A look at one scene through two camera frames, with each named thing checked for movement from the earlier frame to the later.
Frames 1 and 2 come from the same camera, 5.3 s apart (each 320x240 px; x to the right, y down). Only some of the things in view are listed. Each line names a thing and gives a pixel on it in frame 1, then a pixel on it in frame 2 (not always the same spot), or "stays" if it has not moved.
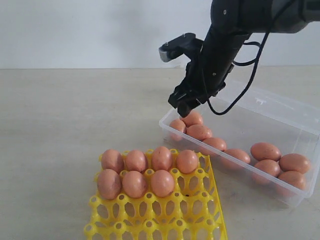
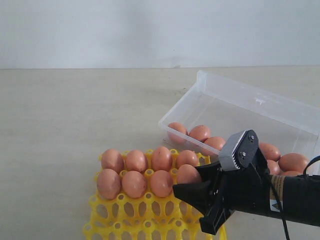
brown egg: (161, 158) stays
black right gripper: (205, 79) → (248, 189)
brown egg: (135, 160) stays
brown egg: (112, 159) stays
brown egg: (109, 184) stays
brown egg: (192, 118) → (188, 173)
